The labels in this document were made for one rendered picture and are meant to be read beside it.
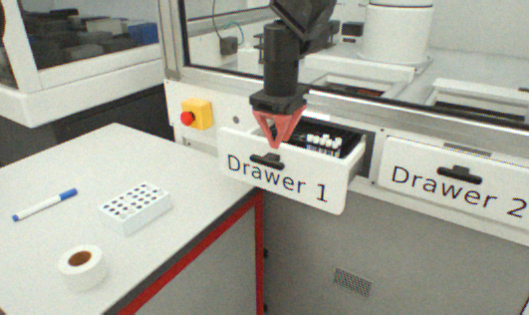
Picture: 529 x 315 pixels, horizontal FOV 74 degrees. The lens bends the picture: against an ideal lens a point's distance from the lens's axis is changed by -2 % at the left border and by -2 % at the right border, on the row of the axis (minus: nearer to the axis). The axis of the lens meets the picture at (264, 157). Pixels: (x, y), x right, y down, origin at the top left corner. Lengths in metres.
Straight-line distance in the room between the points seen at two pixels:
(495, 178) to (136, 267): 0.66
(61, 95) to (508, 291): 1.30
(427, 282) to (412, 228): 0.15
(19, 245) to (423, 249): 0.84
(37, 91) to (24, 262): 0.61
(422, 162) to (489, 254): 0.25
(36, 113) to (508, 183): 1.21
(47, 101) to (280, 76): 0.87
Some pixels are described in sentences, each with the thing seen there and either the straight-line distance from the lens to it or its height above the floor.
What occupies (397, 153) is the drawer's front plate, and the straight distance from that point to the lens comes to 0.75.
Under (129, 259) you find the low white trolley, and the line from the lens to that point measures 0.72.
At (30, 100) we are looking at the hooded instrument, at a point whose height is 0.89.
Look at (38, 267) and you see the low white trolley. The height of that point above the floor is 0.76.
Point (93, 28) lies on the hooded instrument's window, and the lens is 1.36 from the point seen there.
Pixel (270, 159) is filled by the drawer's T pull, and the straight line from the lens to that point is 0.66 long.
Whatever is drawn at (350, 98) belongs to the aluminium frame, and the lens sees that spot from 0.77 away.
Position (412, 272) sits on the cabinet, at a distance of 0.95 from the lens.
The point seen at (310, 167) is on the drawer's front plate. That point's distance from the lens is 0.66.
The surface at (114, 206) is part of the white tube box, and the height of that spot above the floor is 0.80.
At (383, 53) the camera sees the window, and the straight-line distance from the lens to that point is 0.74.
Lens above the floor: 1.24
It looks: 29 degrees down
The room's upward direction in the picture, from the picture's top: straight up
